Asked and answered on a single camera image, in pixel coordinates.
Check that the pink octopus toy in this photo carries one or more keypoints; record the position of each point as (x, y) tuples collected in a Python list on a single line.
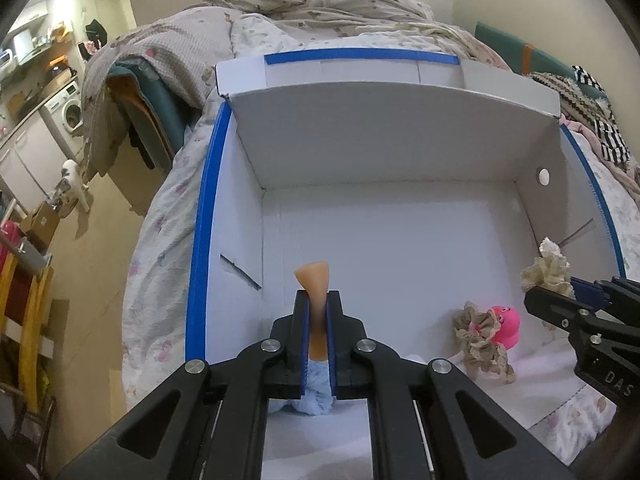
[(507, 325)]

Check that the white and grey cat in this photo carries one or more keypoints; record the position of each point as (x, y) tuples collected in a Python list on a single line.
[(72, 182)]

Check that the pink hanging clothes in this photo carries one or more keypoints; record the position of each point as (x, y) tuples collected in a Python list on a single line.
[(89, 49)]

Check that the white washing machine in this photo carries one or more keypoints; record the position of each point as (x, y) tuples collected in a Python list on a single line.
[(65, 107)]

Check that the black hanging clothes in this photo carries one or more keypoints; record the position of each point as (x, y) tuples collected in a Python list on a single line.
[(96, 31)]

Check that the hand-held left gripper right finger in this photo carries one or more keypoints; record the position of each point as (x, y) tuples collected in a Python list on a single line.
[(332, 330)]

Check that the teal headboard with orange stripe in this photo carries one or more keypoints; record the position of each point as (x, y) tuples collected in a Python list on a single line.
[(500, 47)]

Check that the orange squishy toy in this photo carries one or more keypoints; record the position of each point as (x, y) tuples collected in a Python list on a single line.
[(314, 280)]

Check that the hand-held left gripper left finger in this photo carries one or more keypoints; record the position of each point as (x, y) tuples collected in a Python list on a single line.
[(302, 330)]

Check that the teal bed footboard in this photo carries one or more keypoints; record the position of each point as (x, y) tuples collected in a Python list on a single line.
[(160, 110)]

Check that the white printed bed cover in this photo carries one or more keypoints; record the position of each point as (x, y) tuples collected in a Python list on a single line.
[(160, 240)]

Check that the brown cardboard box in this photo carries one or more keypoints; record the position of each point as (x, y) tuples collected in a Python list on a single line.
[(42, 225)]

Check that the blue and white cardboard box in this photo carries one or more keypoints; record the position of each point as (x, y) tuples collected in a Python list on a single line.
[(390, 240)]

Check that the beige knitted blanket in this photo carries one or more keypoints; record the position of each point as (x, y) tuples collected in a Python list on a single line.
[(570, 95)]

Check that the white kitchen cabinet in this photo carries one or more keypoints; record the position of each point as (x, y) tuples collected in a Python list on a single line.
[(25, 160)]

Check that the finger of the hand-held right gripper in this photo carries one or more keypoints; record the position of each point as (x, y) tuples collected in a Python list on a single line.
[(605, 292), (555, 310)]

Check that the beige lace scrunchie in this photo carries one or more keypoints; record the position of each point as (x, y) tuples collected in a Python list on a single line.
[(480, 350), (547, 265)]

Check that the black hanging cloth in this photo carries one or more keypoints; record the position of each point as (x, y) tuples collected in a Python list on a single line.
[(142, 145)]

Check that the pink blanket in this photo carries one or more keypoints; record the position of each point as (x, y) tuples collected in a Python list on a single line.
[(600, 160)]

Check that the wooden bed frame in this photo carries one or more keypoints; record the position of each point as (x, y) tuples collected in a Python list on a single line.
[(135, 180)]

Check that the black and white striped cloth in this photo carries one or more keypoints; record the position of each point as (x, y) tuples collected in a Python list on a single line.
[(607, 130)]

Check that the beige checked duvet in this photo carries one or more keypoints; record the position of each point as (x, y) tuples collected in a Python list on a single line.
[(165, 40)]

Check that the yellow wooden chair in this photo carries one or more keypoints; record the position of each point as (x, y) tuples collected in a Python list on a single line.
[(30, 320)]

